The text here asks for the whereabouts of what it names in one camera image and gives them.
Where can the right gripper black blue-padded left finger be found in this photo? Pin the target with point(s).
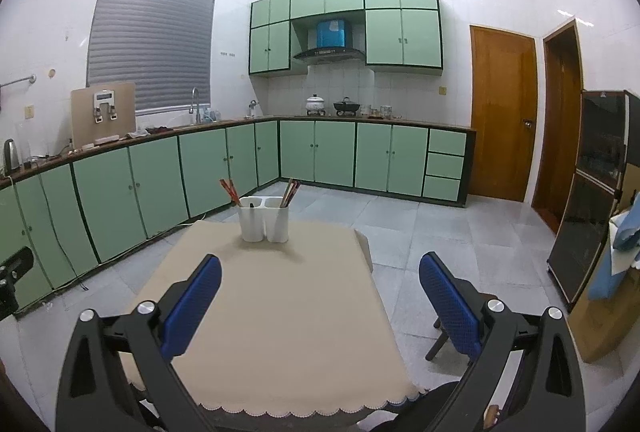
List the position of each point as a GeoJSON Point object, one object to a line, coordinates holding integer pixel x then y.
{"type": "Point", "coordinates": [94, 392]}

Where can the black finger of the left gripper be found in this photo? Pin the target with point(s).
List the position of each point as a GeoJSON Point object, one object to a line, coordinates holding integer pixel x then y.
{"type": "Point", "coordinates": [12, 270]}

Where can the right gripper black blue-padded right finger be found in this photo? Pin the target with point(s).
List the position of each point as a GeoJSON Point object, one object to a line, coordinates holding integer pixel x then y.
{"type": "Point", "coordinates": [547, 392]}

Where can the green lower kitchen cabinets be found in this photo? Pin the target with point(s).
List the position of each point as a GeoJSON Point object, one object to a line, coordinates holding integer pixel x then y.
{"type": "Point", "coordinates": [86, 209]}

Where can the green kitchen cabinets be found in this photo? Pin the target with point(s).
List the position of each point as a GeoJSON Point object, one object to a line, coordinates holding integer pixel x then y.
{"type": "Point", "coordinates": [289, 36]}
{"type": "Point", "coordinates": [86, 209]}

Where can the kitchen faucet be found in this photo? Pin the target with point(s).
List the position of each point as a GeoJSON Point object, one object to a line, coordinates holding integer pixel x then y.
{"type": "Point", "coordinates": [195, 107]}

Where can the green upper kitchen cabinets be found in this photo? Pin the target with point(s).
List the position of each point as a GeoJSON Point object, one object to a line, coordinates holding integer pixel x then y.
{"type": "Point", "coordinates": [289, 36]}

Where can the wooden stool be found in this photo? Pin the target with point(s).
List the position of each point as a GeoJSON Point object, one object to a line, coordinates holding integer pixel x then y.
{"type": "Point", "coordinates": [439, 343]}

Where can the steel kettle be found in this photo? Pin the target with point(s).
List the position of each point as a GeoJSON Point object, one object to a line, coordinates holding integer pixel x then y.
{"type": "Point", "coordinates": [11, 158]}

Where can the blue cloth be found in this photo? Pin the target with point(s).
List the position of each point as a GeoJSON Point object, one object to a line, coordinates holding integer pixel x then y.
{"type": "Point", "coordinates": [619, 255]}

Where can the cardboard panel with white device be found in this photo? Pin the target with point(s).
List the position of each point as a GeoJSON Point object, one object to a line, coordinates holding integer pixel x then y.
{"type": "Point", "coordinates": [101, 111]}

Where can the white utensil holder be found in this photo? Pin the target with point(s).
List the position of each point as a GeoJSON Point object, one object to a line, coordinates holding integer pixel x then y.
{"type": "Point", "coordinates": [267, 221]}

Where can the red chopsticks in holder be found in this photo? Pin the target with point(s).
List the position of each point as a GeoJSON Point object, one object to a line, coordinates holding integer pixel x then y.
{"type": "Point", "coordinates": [229, 188]}

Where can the black glass cabinet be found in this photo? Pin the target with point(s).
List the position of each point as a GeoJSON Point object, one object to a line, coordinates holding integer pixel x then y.
{"type": "Point", "coordinates": [608, 149]}

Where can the bamboo chopsticks in holder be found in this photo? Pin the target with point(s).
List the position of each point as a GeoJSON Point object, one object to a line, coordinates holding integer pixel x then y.
{"type": "Point", "coordinates": [290, 191]}

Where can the grey window blind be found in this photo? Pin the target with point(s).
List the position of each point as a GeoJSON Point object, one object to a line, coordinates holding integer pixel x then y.
{"type": "Point", "coordinates": [163, 47]}

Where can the brown wooden door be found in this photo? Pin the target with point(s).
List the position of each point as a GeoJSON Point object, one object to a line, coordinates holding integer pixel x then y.
{"type": "Point", "coordinates": [504, 112]}

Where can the black wok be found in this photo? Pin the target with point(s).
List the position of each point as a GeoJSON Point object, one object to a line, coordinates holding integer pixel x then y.
{"type": "Point", "coordinates": [346, 108]}

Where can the white cooking pot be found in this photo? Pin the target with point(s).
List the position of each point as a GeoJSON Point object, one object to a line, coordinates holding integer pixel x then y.
{"type": "Point", "coordinates": [315, 106]}

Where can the range hood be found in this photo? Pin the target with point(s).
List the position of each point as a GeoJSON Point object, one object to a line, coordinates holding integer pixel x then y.
{"type": "Point", "coordinates": [316, 56]}

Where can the blue box above hood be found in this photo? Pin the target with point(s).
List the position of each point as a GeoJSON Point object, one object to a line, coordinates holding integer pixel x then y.
{"type": "Point", "coordinates": [334, 33]}

